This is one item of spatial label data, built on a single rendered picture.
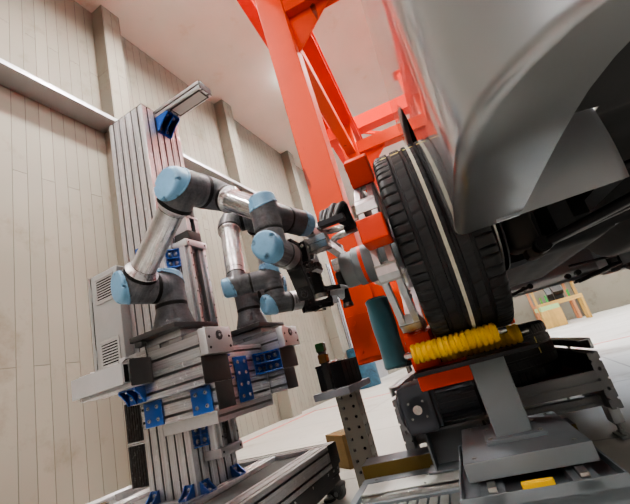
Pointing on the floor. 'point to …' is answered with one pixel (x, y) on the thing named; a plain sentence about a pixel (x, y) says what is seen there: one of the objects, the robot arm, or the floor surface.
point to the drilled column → (356, 431)
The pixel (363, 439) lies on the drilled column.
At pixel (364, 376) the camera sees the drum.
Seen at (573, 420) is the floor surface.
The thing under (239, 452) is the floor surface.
